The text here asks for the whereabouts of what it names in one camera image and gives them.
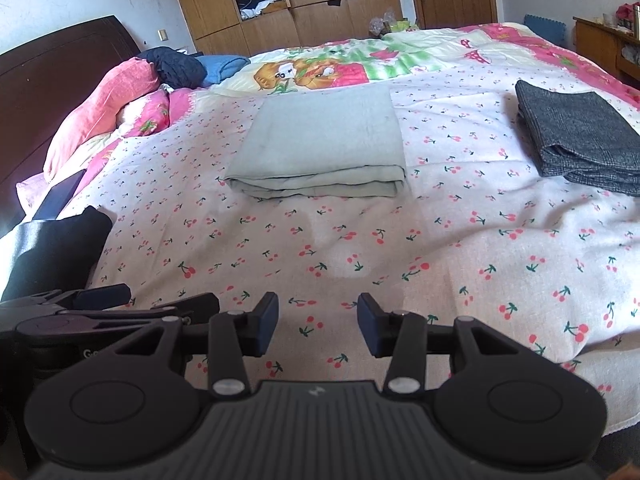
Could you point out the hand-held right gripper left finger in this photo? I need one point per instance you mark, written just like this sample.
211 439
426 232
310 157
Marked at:
267 325

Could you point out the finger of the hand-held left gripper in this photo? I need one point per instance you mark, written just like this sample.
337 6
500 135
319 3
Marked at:
102 294
192 306

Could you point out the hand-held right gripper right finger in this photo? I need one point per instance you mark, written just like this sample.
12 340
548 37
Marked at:
369 325

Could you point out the grey-green pants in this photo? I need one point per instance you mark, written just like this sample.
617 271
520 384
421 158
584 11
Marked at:
320 135

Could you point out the dark grey pants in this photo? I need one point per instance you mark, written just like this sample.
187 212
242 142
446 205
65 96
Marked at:
580 130

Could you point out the black cloth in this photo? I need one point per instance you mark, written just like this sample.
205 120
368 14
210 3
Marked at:
55 255

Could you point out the cherry print bedsheet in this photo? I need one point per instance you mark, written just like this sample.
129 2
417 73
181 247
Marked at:
400 240

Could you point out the navy flat object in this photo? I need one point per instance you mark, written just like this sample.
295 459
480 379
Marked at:
60 195

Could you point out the pink floral quilt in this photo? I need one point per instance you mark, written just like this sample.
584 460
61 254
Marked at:
147 112

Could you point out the pink pillow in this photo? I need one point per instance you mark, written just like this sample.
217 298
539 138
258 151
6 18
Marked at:
100 105

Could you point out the dark wooden headboard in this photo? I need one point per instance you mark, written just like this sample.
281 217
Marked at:
45 90

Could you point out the blue cloth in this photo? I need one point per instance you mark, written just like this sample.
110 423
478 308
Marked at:
220 67

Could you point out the dark navy jacket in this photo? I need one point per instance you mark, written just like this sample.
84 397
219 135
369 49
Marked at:
175 65

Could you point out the clear plastic bags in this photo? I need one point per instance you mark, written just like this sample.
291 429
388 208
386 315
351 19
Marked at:
392 22

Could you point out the clothes in wardrobe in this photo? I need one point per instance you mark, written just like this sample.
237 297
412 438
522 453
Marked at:
260 2

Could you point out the blue foam mat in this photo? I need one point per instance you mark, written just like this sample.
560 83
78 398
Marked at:
545 27

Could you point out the wooden desk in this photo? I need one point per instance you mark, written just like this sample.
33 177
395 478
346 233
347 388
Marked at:
595 45

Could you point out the red item on desk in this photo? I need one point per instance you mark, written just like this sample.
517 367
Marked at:
627 12

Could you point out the wall switch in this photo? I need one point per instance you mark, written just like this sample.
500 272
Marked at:
162 35

